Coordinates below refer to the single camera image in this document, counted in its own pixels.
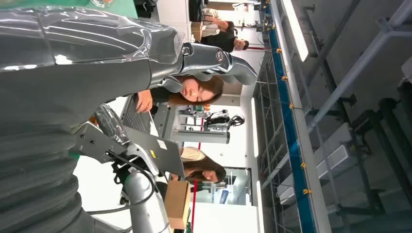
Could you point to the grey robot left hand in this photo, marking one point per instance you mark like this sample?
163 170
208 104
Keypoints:
80 80

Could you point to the orange juice bottle clear cap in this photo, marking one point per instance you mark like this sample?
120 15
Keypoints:
102 2

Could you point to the person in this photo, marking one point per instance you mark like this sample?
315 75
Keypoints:
206 167
222 38
196 91
211 24

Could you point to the grey laptop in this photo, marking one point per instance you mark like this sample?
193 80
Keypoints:
161 151

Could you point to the white workbench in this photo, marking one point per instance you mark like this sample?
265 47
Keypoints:
202 136

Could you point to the brown cardboard box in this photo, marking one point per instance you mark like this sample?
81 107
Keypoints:
196 31
177 204

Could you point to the blue ceiling beam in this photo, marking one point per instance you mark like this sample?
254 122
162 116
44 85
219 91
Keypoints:
291 135

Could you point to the white ceiling light strip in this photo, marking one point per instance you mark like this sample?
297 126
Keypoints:
294 29

